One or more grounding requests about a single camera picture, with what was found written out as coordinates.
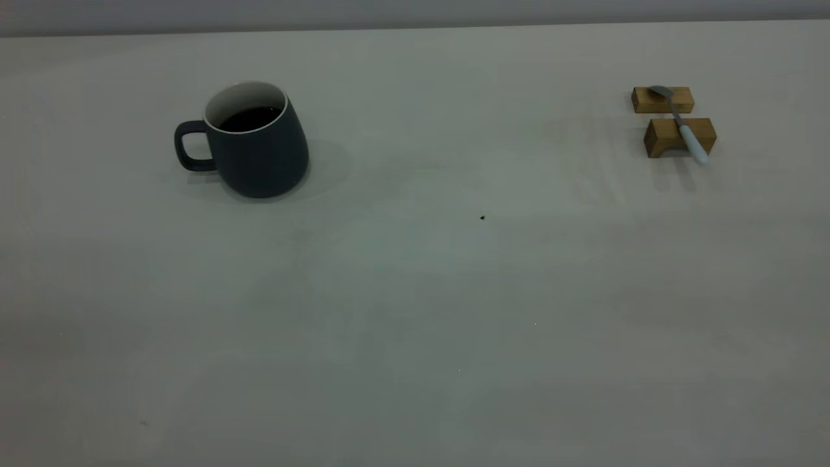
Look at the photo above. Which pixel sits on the flat wooden block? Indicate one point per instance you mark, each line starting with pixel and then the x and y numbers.
pixel 652 101

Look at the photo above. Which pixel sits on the dark grey ceramic mug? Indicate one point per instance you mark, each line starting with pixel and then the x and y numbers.
pixel 262 162

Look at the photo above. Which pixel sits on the arched wooden block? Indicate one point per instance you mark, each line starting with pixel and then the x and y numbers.
pixel 664 133

